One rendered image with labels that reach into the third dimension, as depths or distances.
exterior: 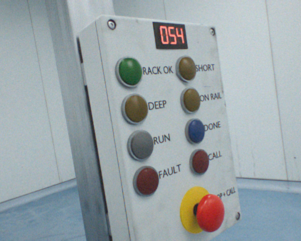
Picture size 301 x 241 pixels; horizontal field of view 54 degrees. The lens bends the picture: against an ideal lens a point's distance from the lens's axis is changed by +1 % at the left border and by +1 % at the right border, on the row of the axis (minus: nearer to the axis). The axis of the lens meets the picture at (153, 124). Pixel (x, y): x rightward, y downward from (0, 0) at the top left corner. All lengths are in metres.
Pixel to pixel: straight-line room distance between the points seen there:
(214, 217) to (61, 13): 0.28
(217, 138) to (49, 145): 4.18
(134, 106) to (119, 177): 0.07
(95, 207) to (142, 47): 0.19
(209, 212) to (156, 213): 0.06
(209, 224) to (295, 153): 2.79
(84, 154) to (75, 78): 0.09
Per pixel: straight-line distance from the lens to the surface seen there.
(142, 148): 0.28
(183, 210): 0.33
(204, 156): 0.34
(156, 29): 0.32
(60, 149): 4.58
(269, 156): 3.19
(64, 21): 0.36
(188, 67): 0.34
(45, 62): 4.64
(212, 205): 0.33
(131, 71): 0.28
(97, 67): 0.30
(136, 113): 0.28
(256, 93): 3.13
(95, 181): 0.34
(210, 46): 0.39
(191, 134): 0.33
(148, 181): 0.29
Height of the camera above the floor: 1.01
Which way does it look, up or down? 4 degrees down
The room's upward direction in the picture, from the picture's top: 9 degrees counter-clockwise
